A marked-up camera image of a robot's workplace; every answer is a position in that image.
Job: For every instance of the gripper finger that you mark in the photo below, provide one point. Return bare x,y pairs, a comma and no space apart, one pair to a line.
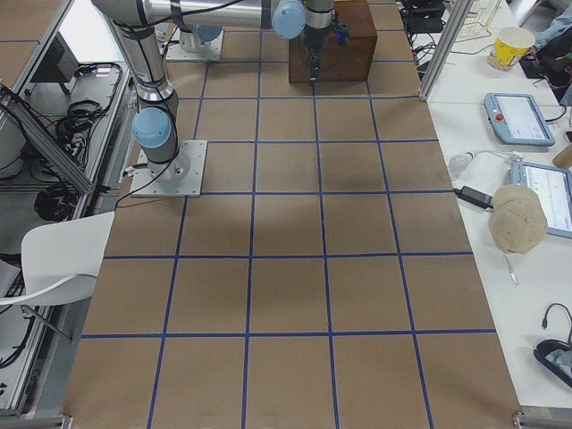
313,65

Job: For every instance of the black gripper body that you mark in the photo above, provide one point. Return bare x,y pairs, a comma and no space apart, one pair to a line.
312,39

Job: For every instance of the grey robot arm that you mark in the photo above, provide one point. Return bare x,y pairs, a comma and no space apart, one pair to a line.
133,24
314,21

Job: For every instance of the dark wooden drawer cabinet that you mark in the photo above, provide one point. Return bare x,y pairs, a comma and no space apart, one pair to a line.
350,49

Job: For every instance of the white light bulb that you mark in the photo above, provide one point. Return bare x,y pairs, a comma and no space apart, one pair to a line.
459,163

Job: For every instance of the yellow popcorn bucket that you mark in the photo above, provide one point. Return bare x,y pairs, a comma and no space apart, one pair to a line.
511,44

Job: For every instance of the black power adapter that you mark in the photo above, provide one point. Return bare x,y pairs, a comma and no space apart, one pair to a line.
474,197

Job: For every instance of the blue teach pendant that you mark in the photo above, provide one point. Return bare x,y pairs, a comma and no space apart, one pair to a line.
553,187
516,119

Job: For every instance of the black control box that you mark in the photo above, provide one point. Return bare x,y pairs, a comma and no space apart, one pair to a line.
59,65

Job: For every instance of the beige cap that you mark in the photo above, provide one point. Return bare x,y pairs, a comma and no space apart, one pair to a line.
518,222

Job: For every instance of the white chair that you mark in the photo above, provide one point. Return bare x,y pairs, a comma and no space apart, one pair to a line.
61,261

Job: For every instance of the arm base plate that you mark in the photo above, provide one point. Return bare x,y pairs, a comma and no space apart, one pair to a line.
183,177
188,47

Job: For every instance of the aluminium frame post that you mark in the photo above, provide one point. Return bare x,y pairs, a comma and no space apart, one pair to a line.
447,40

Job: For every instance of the gold wire rack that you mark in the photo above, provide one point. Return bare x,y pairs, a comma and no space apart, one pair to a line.
479,20

